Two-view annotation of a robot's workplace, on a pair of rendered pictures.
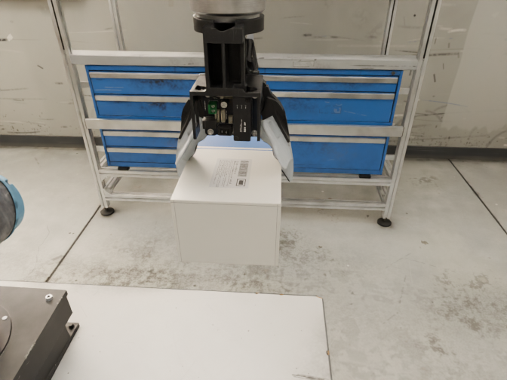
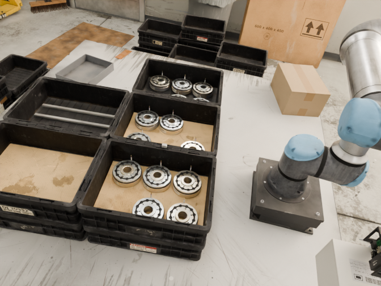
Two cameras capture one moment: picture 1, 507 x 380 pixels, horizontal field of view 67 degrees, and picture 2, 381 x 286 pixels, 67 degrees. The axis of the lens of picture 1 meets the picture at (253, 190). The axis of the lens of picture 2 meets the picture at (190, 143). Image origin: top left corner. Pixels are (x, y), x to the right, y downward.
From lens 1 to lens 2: 0.41 m
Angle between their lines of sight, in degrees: 69
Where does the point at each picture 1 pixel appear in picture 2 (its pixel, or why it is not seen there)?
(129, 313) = not seen: hidden behind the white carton
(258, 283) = not seen: outside the picture
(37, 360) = (286, 217)
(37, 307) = (310, 210)
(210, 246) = (321, 268)
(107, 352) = (298, 251)
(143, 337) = (310, 269)
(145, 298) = not seen: hidden behind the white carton
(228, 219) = (331, 271)
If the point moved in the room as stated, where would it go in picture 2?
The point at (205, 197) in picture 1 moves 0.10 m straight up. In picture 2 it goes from (338, 255) to (364, 232)
